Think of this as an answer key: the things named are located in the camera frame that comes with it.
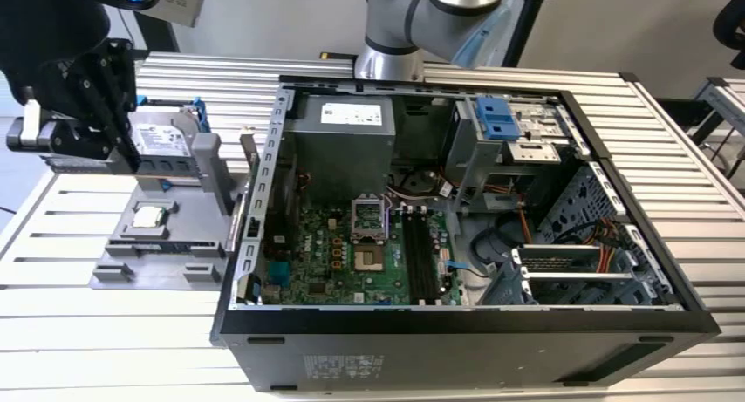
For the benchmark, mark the grey parts rack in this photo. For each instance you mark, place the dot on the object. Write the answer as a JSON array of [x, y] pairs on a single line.
[[192, 229]]

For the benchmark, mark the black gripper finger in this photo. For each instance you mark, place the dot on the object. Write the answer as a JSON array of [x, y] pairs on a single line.
[[110, 83], [132, 163]]

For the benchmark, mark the blue plastic drive bracket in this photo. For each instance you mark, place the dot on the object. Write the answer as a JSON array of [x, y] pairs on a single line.
[[494, 118]]

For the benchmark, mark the metal disk bay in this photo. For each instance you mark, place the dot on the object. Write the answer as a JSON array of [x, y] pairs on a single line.
[[558, 251]]

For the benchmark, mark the black post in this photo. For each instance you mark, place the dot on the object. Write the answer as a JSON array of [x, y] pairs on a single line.
[[524, 27], [162, 40]]

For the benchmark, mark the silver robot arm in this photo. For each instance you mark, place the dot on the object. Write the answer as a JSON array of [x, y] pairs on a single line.
[[395, 31]]

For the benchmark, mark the metal slat side table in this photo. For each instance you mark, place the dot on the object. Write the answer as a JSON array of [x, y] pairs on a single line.
[[727, 99]]

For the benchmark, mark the hard disk in blue carrier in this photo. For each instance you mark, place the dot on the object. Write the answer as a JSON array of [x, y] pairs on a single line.
[[165, 140]]

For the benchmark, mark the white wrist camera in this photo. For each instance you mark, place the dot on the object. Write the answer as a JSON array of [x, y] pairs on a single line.
[[182, 5]]

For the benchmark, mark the RAM stick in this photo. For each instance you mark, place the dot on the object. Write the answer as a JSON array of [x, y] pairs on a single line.
[[168, 166]]

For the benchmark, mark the black office chair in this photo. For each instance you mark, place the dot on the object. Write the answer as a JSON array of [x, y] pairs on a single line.
[[723, 27]]

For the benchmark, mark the black RAM slot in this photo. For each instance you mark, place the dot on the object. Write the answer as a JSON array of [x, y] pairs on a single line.
[[425, 254], [411, 254], [417, 254], [432, 254]]

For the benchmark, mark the silver CPU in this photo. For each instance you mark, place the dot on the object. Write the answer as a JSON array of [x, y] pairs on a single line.
[[145, 220]]

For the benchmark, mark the green motherboard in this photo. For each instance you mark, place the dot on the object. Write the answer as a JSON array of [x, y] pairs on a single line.
[[325, 271]]

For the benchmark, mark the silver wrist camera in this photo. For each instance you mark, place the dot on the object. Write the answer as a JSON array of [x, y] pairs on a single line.
[[20, 136]]

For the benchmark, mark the black open PC case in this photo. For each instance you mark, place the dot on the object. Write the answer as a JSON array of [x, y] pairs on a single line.
[[407, 354]]

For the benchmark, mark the CPU socket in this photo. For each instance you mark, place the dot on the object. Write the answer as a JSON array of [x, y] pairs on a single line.
[[368, 258]]

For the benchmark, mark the grey power supply unit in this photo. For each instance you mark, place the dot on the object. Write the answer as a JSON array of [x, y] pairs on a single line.
[[343, 158]]

